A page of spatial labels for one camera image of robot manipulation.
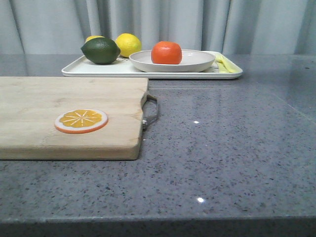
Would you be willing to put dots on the yellow lemon right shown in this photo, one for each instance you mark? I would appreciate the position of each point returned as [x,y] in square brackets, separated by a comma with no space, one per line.
[128,44]

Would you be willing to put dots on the grey curtain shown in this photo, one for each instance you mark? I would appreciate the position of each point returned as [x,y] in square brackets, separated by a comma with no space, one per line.
[228,26]

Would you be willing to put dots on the yellow lemon left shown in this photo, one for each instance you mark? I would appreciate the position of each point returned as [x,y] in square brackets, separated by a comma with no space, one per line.
[93,37]

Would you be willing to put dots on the orange tangerine fruit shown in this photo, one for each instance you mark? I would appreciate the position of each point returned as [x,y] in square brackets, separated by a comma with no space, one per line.
[166,52]

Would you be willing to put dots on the metal cutting board handle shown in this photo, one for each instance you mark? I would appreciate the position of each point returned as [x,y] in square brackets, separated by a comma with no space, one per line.
[151,111]

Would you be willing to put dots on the wooden cutting board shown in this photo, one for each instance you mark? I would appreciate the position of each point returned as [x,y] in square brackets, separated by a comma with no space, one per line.
[29,107]

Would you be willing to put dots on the dark green lime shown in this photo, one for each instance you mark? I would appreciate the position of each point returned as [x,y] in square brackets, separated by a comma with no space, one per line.
[101,51]

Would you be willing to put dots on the orange slice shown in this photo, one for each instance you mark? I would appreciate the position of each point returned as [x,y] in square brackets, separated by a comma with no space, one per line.
[81,121]

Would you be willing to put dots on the yellow plastic fork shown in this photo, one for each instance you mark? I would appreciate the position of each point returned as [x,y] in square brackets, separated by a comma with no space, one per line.
[232,68]

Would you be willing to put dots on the cream rectangular bear tray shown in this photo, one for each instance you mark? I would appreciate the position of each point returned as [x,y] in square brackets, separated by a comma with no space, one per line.
[194,65]

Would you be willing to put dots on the yellow lemon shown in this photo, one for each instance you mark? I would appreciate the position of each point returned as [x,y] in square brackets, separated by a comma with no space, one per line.
[128,44]
[93,37]

